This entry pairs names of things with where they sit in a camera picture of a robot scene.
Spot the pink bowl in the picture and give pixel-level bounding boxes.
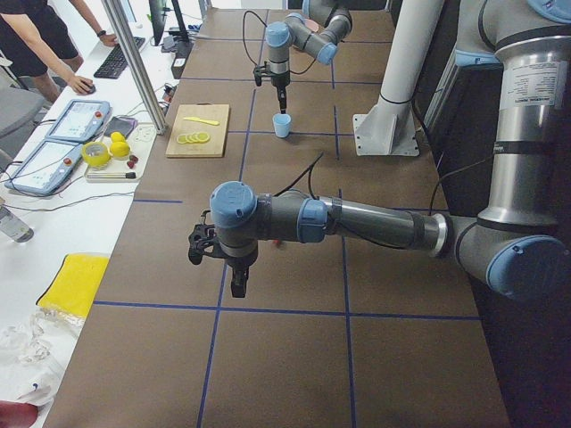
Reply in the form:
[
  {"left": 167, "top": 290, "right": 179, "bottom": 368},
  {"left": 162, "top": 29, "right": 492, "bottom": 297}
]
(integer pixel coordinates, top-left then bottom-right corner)
[{"left": 306, "top": 22, "right": 319, "bottom": 32}]

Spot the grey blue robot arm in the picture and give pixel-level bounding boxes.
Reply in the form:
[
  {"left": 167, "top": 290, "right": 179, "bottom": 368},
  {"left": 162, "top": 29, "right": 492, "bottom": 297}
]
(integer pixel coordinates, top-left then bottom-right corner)
[
  {"left": 253, "top": 1, "right": 352, "bottom": 113},
  {"left": 188, "top": 1, "right": 570, "bottom": 300}
]

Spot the yellow tape roll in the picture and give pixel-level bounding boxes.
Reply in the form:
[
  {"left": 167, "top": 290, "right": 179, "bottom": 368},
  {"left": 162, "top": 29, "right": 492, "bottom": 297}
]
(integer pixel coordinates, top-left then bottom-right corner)
[{"left": 81, "top": 142, "right": 111, "bottom": 168}]

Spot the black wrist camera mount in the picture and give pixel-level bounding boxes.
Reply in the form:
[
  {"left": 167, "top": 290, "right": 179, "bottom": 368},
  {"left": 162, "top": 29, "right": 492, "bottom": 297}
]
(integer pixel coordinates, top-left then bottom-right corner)
[{"left": 188, "top": 210, "right": 225, "bottom": 266}]

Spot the person forearm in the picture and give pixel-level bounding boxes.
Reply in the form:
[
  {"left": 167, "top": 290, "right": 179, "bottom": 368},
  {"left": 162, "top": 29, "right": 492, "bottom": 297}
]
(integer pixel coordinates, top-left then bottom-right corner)
[{"left": 27, "top": 30, "right": 76, "bottom": 86}]

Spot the yellow lemon back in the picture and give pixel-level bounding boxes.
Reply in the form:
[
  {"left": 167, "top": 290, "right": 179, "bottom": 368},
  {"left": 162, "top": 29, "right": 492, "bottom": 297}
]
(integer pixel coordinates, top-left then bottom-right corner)
[{"left": 110, "top": 132, "right": 126, "bottom": 142}]

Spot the black power strip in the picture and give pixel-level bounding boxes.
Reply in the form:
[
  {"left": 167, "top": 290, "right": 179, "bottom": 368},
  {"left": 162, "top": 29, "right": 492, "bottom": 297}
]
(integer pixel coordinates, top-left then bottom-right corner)
[{"left": 170, "top": 41, "right": 193, "bottom": 79}]

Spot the black keyboard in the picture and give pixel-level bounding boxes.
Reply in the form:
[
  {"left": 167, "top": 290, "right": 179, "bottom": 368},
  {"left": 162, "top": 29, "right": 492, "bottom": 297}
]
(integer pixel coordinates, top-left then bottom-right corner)
[{"left": 94, "top": 45, "right": 128, "bottom": 79}]

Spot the clear plastic bag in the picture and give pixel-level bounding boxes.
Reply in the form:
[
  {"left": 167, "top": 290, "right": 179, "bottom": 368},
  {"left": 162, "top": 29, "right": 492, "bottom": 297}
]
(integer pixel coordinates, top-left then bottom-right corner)
[{"left": 1, "top": 309, "right": 85, "bottom": 407}]

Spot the person right hand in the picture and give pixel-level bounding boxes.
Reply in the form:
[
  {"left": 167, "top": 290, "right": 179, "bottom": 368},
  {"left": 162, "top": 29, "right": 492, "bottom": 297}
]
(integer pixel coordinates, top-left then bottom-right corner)
[{"left": 66, "top": 75, "right": 94, "bottom": 95}]

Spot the black monitor stand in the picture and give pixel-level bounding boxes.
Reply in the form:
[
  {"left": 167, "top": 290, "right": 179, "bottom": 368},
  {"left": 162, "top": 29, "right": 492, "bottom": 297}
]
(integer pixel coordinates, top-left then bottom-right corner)
[{"left": 148, "top": 0, "right": 189, "bottom": 50}]

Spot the white camera pole base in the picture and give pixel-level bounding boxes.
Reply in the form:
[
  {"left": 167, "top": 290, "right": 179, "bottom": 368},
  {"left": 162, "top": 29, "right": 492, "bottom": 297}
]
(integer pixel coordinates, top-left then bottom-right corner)
[{"left": 353, "top": 0, "right": 444, "bottom": 156}]

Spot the lower teach pendant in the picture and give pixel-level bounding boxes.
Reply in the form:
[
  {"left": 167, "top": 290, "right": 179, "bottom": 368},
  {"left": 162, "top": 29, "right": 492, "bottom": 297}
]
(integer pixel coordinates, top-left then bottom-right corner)
[{"left": 4, "top": 138, "right": 84, "bottom": 196}]

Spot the upper teach pendant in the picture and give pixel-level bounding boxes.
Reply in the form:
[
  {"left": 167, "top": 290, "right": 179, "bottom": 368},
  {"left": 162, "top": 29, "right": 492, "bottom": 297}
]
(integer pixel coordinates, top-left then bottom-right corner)
[{"left": 46, "top": 99, "right": 112, "bottom": 143}]

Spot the yellow lemon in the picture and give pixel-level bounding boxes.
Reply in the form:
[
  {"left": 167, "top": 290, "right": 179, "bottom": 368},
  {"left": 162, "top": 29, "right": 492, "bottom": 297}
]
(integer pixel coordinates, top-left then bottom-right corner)
[
  {"left": 109, "top": 141, "right": 130, "bottom": 158},
  {"left": 110, "top": 132, "right": 126, "bottom": 142}
]

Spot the black handled tool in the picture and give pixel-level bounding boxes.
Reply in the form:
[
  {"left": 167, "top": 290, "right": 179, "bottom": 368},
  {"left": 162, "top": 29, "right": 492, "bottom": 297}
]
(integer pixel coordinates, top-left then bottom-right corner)
[{"left": 86, "top": 172, "right": 137, "bottom": 180}]

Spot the bamboo cutting board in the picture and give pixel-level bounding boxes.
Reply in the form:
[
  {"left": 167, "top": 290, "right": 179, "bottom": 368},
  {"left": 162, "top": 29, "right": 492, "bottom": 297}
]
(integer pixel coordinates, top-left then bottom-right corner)
[{"left": 165, "top": 104, "right": 230, "bottom": 158}]

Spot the teach pendant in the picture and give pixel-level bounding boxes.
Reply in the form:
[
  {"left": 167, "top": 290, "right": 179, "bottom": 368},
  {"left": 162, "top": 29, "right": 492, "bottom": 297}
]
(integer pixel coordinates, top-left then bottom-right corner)
[
  {"left": 46, "top": 99, "right": 112, "bottom": 143},
  {"left": 4, "top": 138, "right": 84, "bottom": 196}
]

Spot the yellow lemon front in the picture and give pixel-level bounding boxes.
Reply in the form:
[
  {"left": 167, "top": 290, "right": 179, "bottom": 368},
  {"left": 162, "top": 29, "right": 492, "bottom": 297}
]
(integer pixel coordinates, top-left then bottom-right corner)
[{"left": 109, "top": 141, "right": 130, "bottom": 158}]

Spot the light blue cup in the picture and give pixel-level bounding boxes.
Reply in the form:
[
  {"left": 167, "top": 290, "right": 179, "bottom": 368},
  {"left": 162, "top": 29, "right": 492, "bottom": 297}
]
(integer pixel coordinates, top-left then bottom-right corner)
[{"left": 272, "top": 113, "right": 292, "bottom": 138}]

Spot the white tray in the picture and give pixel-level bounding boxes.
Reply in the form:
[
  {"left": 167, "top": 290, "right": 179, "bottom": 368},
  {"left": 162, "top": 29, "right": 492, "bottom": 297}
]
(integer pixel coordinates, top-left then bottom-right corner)
[{"left": 84, "top": 123, "right": 156, "bottom": 182}]

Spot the aluminium frame post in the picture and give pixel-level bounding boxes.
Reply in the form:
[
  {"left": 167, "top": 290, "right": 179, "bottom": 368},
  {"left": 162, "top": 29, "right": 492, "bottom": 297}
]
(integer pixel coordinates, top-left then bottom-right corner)
[{"left": 102, "top": 0, "right": 167, "bottom": 135}]

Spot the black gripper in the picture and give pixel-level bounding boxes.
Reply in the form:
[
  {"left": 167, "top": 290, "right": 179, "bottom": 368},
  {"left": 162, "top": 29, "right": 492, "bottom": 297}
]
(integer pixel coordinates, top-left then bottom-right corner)
[
  {"left": 271, "top": 71, "right": 289, "bottom": 114},
  {"left": 227, "top": 253, "right": 258, "bottom": 298}
]

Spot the yellow cloth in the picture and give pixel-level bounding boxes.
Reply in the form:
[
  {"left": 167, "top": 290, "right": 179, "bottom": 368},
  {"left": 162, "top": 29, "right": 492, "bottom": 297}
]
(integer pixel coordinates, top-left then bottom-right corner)
[{"left": 36, "top": 253, "right": 110, "bottom": 319}]

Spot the clear water bottle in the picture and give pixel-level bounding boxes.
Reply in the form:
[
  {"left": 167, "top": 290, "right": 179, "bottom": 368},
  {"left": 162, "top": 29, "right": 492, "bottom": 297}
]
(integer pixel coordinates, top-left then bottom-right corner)
[{"left": 0, "top": 205, "right": 34, "bottom": 243}]

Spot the yellow plastic knife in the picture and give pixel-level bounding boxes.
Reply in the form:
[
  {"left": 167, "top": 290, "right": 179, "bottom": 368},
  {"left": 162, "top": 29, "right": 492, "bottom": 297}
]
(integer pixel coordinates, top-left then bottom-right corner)
[{"left": 183, "top": 116, "right": 220, "bottom": 126}]

